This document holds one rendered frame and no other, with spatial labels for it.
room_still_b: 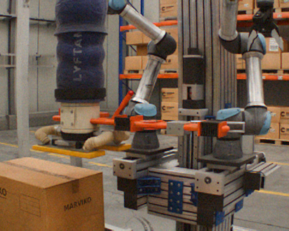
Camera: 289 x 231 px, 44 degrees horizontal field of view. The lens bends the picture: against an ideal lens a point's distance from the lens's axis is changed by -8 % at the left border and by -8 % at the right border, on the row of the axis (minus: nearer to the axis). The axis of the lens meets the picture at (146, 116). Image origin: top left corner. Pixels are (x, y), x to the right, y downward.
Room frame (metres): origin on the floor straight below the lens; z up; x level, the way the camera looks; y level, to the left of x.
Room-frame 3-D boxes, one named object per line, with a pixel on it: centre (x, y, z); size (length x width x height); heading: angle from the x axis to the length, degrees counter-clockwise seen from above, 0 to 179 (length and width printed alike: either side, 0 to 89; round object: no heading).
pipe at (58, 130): (1.61, 0.28, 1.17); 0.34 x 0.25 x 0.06; 59
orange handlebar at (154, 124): (1.61, 0.05, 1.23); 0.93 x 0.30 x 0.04; 59
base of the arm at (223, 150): (1.75, -0.39, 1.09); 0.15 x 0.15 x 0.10
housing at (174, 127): (1.37, -0.12, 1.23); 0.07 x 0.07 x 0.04; 59
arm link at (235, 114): (1.75, -0.40, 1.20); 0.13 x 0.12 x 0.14; 83
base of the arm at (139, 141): (2.05, 0.01, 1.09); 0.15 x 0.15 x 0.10
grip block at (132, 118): (1.48, 0.07, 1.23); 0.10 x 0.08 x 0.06; 149
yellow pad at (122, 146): (1.69, 0.24, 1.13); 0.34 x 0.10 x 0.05; 59
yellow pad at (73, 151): (1.52, 0.33, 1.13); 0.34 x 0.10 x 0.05; 59
